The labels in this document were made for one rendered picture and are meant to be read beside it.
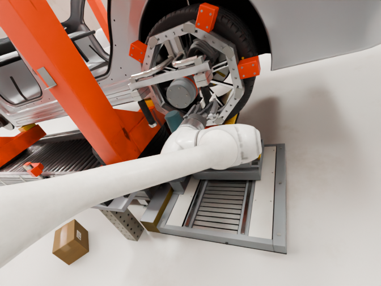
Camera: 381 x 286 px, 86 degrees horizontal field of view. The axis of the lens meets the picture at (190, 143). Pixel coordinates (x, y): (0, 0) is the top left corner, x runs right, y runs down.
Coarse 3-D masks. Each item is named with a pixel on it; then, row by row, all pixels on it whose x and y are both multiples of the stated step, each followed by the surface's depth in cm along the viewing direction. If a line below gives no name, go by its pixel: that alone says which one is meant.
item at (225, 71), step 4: (196, 40) 124; (196, 52) 128; (200, 52) 127; (220, 52) 124; (220, 56) 125; (224, 56) 124; (216, 60) 127; (220, 60) 127; (212, 64) 125; (224, 64) 127; (224, 68) 129; (228, 68) 128; (224, 72) 130; (216, 76) 134; (220, 76) 133; (220, 80) 135; (212, 84) 138
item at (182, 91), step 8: (176, 80) 98; (184, 80) 97; (192, 80) 99; (168, 88) 97; (176, 88) 95; (184, 88) 94; (192, 88) 98; (168, 96) 100; (176, 96) 98; (184, 96) 97; (192, 96) 98; (176, 104) 101; (184, 104) 100
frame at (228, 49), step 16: (160, 32) 102; (176, 32) 94; (192, 32) 91; (224, 48) 91; (144, 64) 110; (240, 80) 98; (160, 96) 125; (240, 96) 102; (160, 112) 127; (224, 112) 112
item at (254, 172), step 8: (256, 160) 146; (232, 168) 147; (240, 168) 144; (248, 168) 141; (256, 168) 139; (200, 176) 157; (208, 176) 153; (216, 176) 150; (224, 176) 148; (232, 176) 144; (240, 176) 142; (248, 176) 139; (256, 176) 137
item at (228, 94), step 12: (156, 60) 116; (204, 60) 108; (156, 84) 125; (168, 84) 134; (216, 84) 114; (228, 84) 112; (216, 96) 119; (228, 96) 125; (180, 108) 131; (204, 108) 134
